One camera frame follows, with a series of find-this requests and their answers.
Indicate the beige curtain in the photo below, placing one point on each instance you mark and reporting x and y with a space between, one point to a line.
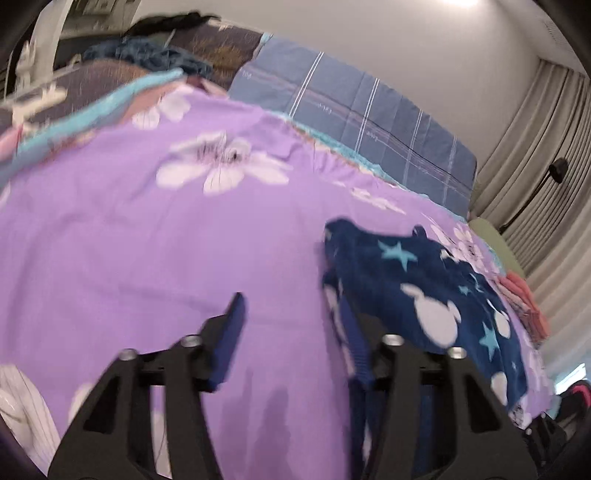
545 138

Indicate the black camera on stand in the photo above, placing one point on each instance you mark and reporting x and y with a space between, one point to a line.
558 168

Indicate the dark floral blanket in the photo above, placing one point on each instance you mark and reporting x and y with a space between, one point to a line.
69 90

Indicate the purple floral bed sheet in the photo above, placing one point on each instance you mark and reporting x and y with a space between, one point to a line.
138 230

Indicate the orange folded clothes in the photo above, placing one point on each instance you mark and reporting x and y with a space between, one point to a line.
524 304

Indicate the background shelf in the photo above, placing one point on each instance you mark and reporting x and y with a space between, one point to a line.
97 14

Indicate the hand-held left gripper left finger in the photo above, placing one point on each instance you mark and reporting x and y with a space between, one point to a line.
227 341

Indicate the blue plaid pillow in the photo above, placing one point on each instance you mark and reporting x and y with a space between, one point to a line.
346 106

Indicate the dark teal knit garment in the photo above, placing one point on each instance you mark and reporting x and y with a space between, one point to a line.
147 55

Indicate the blue star-print fleece garment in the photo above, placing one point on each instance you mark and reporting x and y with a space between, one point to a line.
415 277

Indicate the green cushion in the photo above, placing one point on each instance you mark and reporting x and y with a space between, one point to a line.
496 244

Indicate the dark floral pillow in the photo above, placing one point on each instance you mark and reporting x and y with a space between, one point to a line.
217 50

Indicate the white striped garment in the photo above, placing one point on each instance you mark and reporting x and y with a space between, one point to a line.
23 415

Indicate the black cloth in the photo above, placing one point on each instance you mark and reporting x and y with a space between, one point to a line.
175 21

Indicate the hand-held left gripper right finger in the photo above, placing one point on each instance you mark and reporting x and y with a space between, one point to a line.
358 346

